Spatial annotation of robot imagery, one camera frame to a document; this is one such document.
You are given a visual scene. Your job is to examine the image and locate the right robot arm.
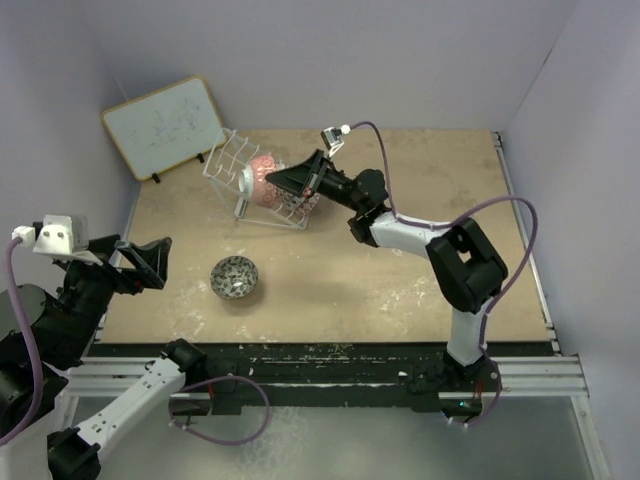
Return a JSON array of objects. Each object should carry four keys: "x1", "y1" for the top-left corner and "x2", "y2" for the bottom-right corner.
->
[{"x1": 266, "y1": 150, "x2": 508, "y2": 391}]

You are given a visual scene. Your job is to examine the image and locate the brown patterned bowl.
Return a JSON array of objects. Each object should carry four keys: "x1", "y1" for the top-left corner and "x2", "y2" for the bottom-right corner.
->
[{"x1": 276, "y1": 188, "x2": 297, "y2": 210}]

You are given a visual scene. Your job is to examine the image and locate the yellow framed whiteboard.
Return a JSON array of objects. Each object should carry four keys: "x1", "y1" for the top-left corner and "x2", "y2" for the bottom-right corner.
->
[{"x1": 101, "y1": 76, "x2": 226, "y2": 181}]

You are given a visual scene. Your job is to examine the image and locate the red patterned bowl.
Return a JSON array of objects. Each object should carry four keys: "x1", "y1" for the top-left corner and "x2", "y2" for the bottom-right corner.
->
[{"x1": 296, "y1": 194, "x2": 320, "y2": 216}]

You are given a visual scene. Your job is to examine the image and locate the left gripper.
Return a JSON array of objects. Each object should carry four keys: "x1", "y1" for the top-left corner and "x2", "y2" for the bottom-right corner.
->
[{"x1": 55, "y1": 231, "x2": 170, "y2": 362}]

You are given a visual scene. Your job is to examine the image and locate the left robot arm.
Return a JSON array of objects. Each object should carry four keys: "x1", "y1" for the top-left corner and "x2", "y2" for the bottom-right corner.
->
[{"x1": 1, "y1": 235, "x2": 206, "y2": 479}]

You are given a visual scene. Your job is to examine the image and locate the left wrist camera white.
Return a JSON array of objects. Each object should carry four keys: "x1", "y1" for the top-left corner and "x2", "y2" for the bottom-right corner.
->
[{"x1": 12, "y1": 214, "x2": 103, "y2": 265}]

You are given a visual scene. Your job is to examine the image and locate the white wire dish rack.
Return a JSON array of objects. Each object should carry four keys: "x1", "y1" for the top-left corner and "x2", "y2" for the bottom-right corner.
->
[{"x1": 203, "y1": 128, "x2": 309, "y2": 230}]

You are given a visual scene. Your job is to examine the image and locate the grey leaf bowl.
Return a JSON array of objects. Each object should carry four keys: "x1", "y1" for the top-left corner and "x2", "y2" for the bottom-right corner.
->
[
  {"x1": 210, "y1": 255, "x2": 259, "y2": 300},
  {"x1": 238, "y1": 154, "x2": 285, "y2": 208}
]

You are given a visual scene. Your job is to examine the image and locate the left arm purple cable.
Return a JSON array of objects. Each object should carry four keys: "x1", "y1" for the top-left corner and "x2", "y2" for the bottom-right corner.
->
[{"x1": 0, "y1": 239, "x2": 44, "y2": 446}]

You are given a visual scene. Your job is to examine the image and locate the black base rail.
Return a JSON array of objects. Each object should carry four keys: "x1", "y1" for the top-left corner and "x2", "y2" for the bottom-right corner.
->
[{"x1": 117, "y1": 341, "x2": 506, "y2": 416}]

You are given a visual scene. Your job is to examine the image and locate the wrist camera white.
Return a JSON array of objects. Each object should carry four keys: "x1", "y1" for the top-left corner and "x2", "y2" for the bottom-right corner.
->
[
  {"x1": 12, "y1": 214, "x2": 103, "y2": 265},
  {"x1": 321, "y1": 124, "x2": 351, "y2": 158}
]

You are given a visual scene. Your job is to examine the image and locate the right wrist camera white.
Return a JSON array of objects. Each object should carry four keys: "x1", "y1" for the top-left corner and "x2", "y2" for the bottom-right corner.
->
[{"x1": 321, "y1": 124, "x2": 351, "y2": 158}]

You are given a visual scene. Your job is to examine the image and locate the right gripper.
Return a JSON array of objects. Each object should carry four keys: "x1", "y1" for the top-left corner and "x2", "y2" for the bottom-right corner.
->
[{"x1": 267, "y1": 150, "x2": 364, "y2": 214}]

